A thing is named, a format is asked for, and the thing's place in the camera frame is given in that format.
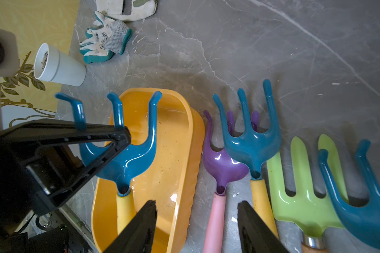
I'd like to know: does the teal white garden glove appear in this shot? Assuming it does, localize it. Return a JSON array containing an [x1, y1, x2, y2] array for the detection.
[[79, 11, 133, 64]]

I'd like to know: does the white cup with pebbles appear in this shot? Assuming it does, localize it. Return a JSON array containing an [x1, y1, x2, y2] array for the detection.
[[33, 43, 86, 86]]

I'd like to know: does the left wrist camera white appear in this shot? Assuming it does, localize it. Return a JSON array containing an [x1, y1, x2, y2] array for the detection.
[[0, 29, 20, 77]]

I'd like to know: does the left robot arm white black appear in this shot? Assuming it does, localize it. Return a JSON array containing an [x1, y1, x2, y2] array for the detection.
[[0, 119, 132, 253]]

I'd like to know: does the white grey work glove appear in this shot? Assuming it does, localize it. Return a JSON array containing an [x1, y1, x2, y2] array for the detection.
[[95, 0, 157, 22]]

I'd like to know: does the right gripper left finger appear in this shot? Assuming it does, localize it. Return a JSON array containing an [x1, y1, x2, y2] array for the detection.
[[105, 200, 157, 253]]

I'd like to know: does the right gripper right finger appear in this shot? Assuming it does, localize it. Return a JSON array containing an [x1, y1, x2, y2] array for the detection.
[[237, 201, 288, 253]]

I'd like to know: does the purple rake pink handle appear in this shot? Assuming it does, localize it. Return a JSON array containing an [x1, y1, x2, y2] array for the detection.
[[202, 110, 249, 253]]

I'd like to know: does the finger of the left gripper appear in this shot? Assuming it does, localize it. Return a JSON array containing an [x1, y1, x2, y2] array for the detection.
[[0, 119, 131, 218]]

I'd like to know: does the yellow plastic storage tray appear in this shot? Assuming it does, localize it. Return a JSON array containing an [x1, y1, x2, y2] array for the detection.
[[91, 88, 205, 253]]

